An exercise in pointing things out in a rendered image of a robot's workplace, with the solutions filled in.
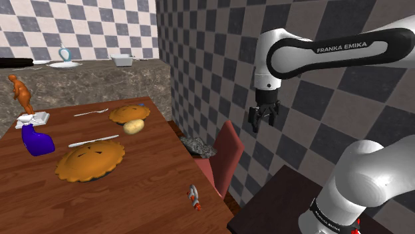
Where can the dark robot stand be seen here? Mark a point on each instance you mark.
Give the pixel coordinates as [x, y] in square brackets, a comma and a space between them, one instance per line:
[275, 207]

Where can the orange figure on white base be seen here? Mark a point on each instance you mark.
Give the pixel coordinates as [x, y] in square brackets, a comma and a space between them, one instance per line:
[23, 95]

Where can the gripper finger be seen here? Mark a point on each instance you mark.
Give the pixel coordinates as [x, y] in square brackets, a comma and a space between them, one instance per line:
[274, 113]
[254, 120]

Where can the brown wooden table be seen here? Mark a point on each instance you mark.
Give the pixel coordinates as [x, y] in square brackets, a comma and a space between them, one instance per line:
[136, 194]

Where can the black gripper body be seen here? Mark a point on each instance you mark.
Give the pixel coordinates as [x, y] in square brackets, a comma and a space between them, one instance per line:
[266, 96]

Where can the blue spray bottle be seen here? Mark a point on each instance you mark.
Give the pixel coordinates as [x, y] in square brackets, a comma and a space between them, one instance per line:
[37, 142]

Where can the white knife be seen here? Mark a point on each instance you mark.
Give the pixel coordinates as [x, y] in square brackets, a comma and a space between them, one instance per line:
[94, 140]

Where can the yellow potato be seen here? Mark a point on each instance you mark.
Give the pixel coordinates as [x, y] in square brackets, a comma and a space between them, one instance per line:
[133, 126]

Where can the white fork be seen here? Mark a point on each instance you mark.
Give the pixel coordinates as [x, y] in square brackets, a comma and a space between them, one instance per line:
[89, 112]

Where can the grey marble counter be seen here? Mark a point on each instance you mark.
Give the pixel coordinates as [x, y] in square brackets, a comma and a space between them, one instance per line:
[97, 84]

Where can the large orange pie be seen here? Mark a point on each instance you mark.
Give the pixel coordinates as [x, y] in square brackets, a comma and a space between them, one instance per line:
[89, 160]

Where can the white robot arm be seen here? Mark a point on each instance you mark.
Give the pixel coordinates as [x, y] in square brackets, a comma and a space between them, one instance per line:
[363, 181]

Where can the grey rock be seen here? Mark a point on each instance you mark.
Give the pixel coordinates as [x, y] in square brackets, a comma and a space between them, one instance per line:
[198, 147]

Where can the small orange and white toy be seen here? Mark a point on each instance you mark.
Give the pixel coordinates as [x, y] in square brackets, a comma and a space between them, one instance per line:
[194, 196]

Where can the small orange pie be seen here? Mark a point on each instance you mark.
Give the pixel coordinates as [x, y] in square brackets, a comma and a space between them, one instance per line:
[129, 113]

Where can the red chair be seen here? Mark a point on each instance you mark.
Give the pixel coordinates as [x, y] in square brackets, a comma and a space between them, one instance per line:
[227, 155]

